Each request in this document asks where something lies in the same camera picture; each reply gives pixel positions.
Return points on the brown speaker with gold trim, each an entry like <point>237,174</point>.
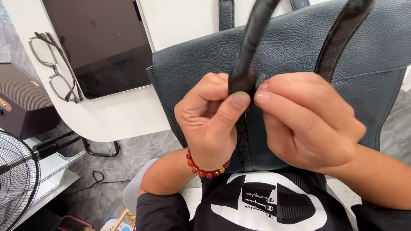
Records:
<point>22,99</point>

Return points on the person's left hand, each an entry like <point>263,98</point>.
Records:
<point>205,128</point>

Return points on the black table leg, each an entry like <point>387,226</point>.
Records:
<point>101,150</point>

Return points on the dark tablet with white edge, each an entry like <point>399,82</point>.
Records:
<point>102,45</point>

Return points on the black metal fan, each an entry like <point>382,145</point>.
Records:
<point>16,179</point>

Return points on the black printed t-shirt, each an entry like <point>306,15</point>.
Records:
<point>273,205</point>

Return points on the person's right hand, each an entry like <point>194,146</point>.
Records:
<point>308,125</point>

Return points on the grey metal-framed eyeglasses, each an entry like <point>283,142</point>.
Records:
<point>54,65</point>

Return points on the wooden frame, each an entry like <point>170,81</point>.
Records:
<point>123,221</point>

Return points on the white metal rack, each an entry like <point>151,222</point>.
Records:
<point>54,173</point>

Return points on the dark blue leather bag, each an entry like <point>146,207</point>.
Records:
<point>369,64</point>

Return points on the pink-rimmed container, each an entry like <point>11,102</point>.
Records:
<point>75,224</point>

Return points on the grey trousers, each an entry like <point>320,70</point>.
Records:
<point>135,189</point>

